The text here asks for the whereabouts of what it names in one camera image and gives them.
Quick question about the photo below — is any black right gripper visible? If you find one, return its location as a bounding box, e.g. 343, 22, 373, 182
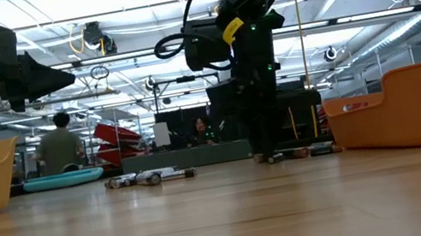
221, 7, 308, 159

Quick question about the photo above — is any black and copper battery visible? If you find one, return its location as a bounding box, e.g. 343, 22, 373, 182
281, 144, 312, 162
306, 139, 344, 159
252, 151, 268, 166
265, 150, 288, 166

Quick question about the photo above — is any orange plastic bin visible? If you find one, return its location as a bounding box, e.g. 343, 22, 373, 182
318, 62, 421, 165

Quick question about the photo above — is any black equipment cabinet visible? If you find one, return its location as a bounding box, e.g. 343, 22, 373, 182
204, 64, 329, 156

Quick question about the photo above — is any seated person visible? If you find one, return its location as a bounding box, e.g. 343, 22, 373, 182
182, 113, 220, 149

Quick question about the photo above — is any standing person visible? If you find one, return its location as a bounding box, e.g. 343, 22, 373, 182
26, 109, 89, 179

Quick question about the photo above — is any grey power strip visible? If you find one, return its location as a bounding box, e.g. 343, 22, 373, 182
121, 135, 254, 180

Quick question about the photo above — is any red tray stack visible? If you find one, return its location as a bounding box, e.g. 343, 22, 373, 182
91, 116, 148, 171

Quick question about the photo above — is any white monitor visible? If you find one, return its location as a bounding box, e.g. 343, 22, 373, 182
151, 121, 173, 148

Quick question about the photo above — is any blue calculator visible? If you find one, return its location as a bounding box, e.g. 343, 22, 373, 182
22, 166, 107, 196

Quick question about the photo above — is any yellow hanging cable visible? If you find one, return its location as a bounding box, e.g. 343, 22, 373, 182
286, 105, 300, 143

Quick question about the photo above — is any black ceiling cable reel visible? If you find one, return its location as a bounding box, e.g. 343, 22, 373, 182
80, 17, 118, 59
143, 74, 159, 94
322, 44, 340, 64

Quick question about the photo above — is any black metal gantry frame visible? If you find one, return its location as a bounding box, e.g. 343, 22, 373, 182
151, 69, 225, 115

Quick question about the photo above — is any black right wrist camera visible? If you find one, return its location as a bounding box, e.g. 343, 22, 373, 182
179, 14, 235, 74

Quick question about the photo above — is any yellow cable tag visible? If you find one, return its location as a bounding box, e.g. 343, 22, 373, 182
219, 16, 248, 46

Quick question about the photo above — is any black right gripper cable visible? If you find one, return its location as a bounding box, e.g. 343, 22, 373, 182
145, 0, 284, 84

